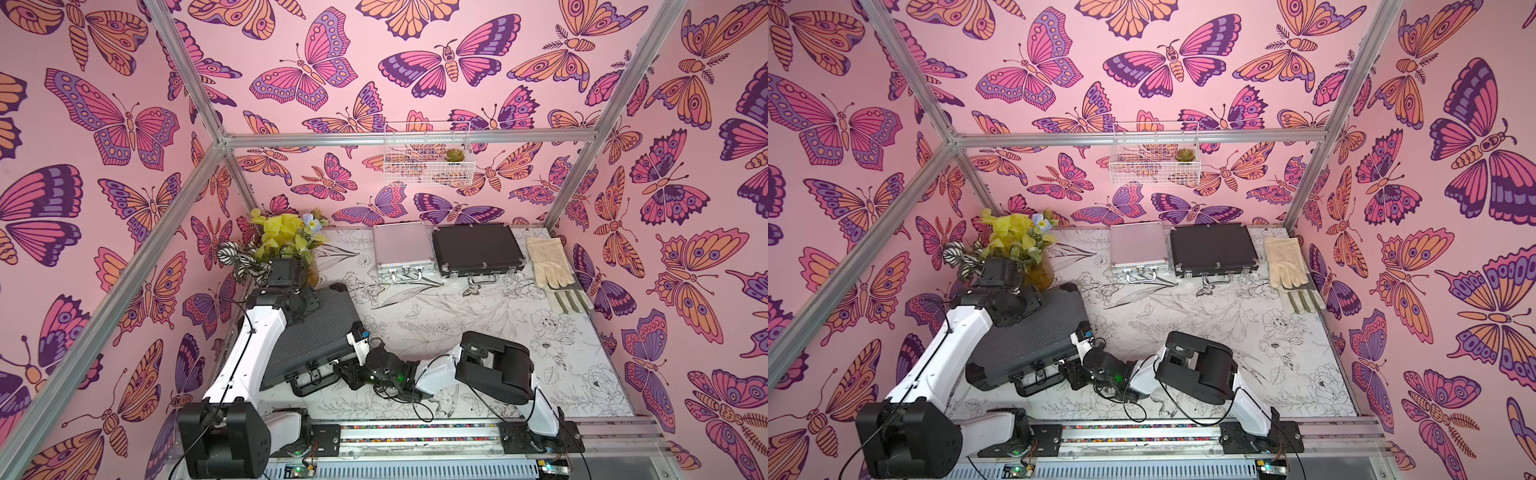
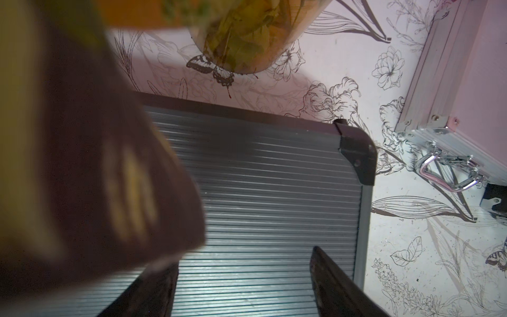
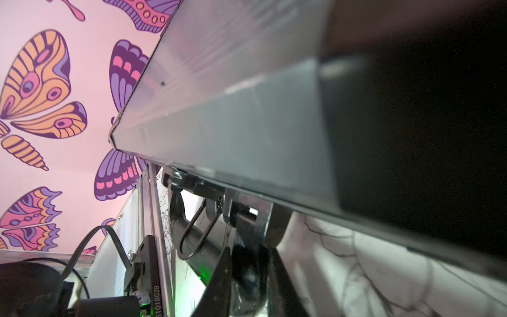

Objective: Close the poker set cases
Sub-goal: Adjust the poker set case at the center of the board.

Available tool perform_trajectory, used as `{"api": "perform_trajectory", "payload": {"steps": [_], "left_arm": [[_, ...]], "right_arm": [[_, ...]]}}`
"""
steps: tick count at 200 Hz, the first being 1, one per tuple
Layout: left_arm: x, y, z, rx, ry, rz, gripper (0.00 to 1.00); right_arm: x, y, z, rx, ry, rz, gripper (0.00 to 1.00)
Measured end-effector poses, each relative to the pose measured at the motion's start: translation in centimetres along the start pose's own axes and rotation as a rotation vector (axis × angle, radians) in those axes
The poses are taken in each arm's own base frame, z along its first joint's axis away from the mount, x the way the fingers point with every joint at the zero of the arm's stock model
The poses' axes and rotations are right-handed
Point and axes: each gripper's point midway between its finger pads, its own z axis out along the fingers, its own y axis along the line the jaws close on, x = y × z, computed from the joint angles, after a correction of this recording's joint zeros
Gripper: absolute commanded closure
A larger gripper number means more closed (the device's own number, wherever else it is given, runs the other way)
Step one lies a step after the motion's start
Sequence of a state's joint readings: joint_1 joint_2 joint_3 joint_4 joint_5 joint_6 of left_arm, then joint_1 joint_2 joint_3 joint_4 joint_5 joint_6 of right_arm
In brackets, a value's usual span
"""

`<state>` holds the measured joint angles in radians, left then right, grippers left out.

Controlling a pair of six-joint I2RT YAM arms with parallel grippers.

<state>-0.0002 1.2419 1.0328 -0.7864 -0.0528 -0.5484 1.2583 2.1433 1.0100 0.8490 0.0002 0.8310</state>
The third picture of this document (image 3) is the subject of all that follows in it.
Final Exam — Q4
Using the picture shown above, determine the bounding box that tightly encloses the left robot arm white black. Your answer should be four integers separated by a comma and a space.
1, 262, 141, 316

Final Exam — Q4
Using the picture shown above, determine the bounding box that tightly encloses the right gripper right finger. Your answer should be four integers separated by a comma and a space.
267, 248, 309, 317

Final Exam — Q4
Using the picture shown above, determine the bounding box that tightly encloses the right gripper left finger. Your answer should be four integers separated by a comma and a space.
191, 247, 232, 317

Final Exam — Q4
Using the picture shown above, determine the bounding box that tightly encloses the large black poker case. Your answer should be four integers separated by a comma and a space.
109, 1, 506, 280

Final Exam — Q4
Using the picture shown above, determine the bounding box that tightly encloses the aluminium rail front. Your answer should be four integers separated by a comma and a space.
84, 162, 177, 317

